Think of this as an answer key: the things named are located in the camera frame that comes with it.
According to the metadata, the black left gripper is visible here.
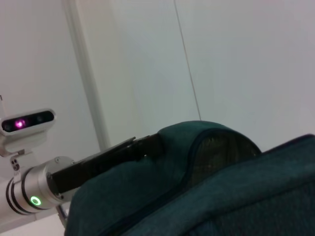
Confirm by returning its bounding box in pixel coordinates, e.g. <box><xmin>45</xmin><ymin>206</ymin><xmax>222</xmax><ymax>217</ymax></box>
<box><xmin>46</xmin><ymin>133</ymin><xmax>165</xmax><ymax>195</ymax></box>

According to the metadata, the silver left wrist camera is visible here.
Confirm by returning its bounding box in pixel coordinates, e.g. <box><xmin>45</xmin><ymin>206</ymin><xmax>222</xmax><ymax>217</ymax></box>
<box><xmin>0</xmin><ymin>108</ymin><xmax>56</xmax><ymax>158</ymax></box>

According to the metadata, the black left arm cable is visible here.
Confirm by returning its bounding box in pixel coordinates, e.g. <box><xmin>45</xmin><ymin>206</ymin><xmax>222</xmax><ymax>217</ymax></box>
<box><xmin>56</xmin><ymin>205</ymin><xmax>69</xmax><ymax>223</ymax></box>

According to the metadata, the dark teal fabric lunch bag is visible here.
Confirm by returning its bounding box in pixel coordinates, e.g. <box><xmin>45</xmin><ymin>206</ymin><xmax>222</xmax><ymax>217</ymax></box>
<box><xmin>63</xmin><ymin>120</ymin><xmax>315</xmax><ymax>236</ymax></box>

